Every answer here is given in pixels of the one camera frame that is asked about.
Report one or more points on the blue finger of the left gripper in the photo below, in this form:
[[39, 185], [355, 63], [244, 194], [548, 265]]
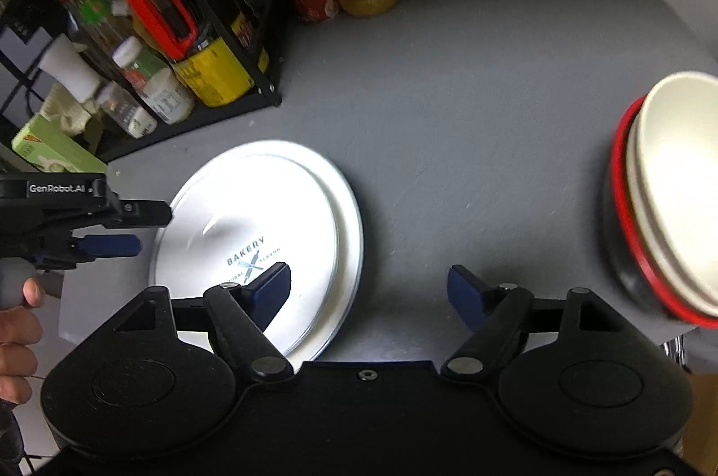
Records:
[[109, 246]]

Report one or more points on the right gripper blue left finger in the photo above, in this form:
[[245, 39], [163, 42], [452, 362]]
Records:
[[263, 298]]

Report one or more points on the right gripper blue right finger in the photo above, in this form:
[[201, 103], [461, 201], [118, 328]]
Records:
[[472, 300]]

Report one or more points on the white Bakery deep plate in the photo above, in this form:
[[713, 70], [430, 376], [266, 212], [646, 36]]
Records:
[[238, 215]]

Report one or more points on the large white plate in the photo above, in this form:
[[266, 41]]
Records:
[[350, 229]]

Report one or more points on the red and black bowl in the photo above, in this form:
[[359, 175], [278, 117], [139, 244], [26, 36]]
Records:
[[624, 246]]

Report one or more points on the cream bowl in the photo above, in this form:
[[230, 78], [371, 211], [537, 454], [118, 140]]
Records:
[[642, 228], [686, 97]]

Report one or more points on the person left hand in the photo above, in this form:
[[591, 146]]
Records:
[[20, 329]]

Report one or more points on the green tissue box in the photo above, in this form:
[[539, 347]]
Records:
[[48, 149]]

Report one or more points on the white cap oil dispenser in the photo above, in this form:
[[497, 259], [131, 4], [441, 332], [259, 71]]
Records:
[[62, 62]]

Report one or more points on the white lid seasoning jar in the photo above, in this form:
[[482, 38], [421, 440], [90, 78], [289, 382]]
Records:
[[154, 80]]

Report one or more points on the dark wine bottle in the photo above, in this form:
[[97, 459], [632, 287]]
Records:
[[237, 24]]

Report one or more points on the green cap sauce bottle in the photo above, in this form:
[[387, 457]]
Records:
[[107, 31]]

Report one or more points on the black metal spice rack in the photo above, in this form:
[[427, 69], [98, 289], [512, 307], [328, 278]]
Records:
[[98, 132]]

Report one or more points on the large soy sauce bottle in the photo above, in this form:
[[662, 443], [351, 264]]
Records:
[[199, 57]]

